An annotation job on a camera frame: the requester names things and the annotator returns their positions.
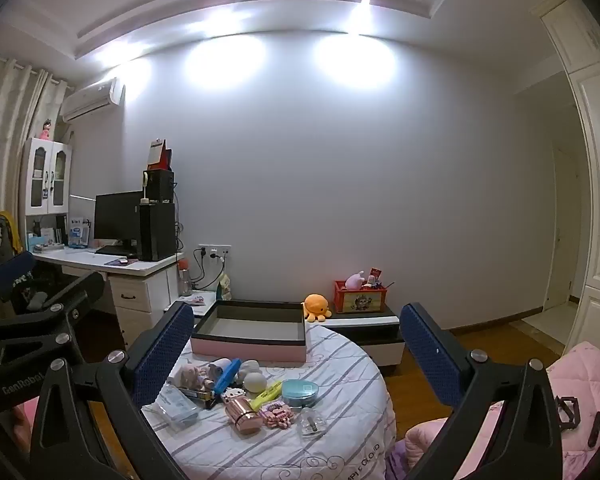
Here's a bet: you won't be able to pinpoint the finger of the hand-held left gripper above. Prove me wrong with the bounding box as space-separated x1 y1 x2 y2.
27 272 105 321
0 251 37 306

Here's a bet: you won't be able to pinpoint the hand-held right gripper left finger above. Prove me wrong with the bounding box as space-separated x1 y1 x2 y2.
29 301 196 480

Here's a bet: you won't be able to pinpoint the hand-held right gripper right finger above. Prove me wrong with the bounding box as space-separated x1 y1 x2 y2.
399 302 563 480

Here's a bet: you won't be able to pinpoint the small doll with pink hair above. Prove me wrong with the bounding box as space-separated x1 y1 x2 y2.
180 362 216 391

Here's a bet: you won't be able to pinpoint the blue tin with gold edge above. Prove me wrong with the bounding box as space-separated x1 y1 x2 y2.
180 387 216 408

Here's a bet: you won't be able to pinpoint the blue highlighter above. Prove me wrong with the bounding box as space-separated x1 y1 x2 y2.
212 358 242 395

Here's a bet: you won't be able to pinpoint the pink storage box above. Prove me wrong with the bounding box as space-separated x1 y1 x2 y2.
190 300 308 366

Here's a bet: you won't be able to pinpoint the white plaster figurine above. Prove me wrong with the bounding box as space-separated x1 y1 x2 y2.
237 360 268 393

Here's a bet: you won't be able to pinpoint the rose gold cylinder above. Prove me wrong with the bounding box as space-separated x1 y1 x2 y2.
225 397 262 436

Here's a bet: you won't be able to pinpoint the yellow highlighter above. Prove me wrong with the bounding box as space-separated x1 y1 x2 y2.
250 381 285 409

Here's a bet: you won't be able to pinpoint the small clear container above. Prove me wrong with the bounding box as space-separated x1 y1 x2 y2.
300 406 327 437

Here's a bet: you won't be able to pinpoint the teal round case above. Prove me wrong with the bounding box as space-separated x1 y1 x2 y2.
281 379 320 407

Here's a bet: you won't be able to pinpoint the black yellow gaming chair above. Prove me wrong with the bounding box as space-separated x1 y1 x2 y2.
0 211 66 311

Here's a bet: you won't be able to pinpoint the blue and white box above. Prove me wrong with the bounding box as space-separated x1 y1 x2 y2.
69 216 90 250

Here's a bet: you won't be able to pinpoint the white desk with drawers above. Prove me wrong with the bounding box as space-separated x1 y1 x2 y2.
30 245 186 351

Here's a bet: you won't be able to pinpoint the low black white cabinet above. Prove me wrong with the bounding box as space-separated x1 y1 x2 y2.
325 305 406 376

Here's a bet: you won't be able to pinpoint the clear bottle with orange cap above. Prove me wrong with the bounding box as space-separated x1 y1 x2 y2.
177 259 193 297

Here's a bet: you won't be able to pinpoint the black computer monitor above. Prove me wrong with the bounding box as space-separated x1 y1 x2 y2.
94 191 146 256

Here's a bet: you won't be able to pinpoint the red plastic crate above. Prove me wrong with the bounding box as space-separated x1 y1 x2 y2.
334 280 387 315

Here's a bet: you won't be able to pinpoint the black computer tower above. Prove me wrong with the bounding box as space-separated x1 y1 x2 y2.
139 202 177 262

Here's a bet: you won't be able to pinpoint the round table with striped cloth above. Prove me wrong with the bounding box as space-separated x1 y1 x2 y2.
140 320 398 480

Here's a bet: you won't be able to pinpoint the white glass-door cabinet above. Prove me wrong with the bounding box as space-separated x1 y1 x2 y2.
24 137 73 221

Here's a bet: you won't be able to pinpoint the orange octopus plush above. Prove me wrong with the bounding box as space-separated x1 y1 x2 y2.
302 293 333 323

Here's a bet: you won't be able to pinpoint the black box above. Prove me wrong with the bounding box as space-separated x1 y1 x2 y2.
146 169 175 204

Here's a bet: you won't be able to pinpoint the beige striped curtain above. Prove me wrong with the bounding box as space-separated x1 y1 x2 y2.
0 50 76 271

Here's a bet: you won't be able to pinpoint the red and white boxes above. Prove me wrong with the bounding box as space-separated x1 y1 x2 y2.
147 139 173 172

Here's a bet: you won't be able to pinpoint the pink quilt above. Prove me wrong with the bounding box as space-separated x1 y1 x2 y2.
390 342 600 480

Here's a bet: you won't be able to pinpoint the white wall socket strip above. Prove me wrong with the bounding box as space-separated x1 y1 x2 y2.
198 244 232 261

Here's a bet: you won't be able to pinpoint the black folding frame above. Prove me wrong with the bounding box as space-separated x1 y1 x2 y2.
555 396 581 431

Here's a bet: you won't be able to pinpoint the white wall air conditioner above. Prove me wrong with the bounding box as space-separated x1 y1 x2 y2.
60 77 126 123

